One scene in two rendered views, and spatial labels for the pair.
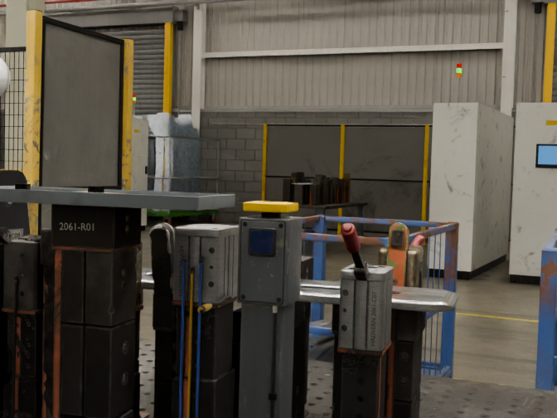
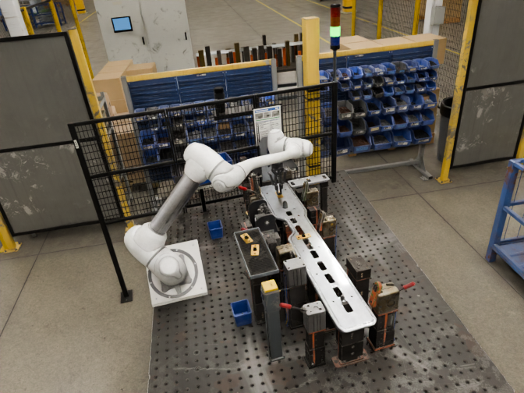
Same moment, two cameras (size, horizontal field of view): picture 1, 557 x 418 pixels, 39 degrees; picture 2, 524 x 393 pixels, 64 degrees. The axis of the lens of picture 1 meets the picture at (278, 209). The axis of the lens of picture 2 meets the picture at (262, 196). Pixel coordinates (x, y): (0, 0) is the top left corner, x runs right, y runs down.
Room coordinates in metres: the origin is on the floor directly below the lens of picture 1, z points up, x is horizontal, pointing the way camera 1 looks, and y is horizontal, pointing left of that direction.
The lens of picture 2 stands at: (0.34, -1.21, 2.44)
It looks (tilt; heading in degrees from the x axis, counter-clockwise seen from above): 31 degrees down; 60
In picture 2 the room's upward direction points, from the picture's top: 5 degrees counter-clockwise
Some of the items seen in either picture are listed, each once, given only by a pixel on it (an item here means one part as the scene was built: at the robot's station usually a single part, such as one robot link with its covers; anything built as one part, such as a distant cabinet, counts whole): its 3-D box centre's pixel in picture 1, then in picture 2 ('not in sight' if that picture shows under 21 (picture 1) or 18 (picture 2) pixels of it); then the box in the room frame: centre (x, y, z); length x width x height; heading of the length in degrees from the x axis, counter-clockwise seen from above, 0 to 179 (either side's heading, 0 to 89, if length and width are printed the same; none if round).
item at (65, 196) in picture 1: (97, 196); (254, 251); (1.11, 0.26, 1.16); 0.37 x 0.14 x 0.02; 73
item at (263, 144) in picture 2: not in sight; (268, 158); (1.73, 1.07, 1.17); 0.12 x 0.01 x 0.34; 163
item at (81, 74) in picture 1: (80, 196); (497, 89); (4.62, 1.17, 1.00); 1.04 x 0.14 x 2.00; 157
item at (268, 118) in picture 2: not in sight; (267, 125); (1.90, 1.32, 1.30); 0.23 x 0.02 x 0.31; 163
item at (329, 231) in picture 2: not in sight; (327, 242); (1.68, 0.38, 0.87); 0.12 x 0.09 x 0.35; 163
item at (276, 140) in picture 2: not in sight; (277, 142); (1.64, 0.81, 1.41); 0.13 x 0.11 x 0.16; 120
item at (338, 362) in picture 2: (404, 384); (351, 338); (1.31, -0.22, 0.84); 0.18 x 0.06 x 0.29; 163
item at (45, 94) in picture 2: not in sight; (40, 150); (0.42, 2.93, 1.00); 1.34 x 0.14 x 2.00; 157
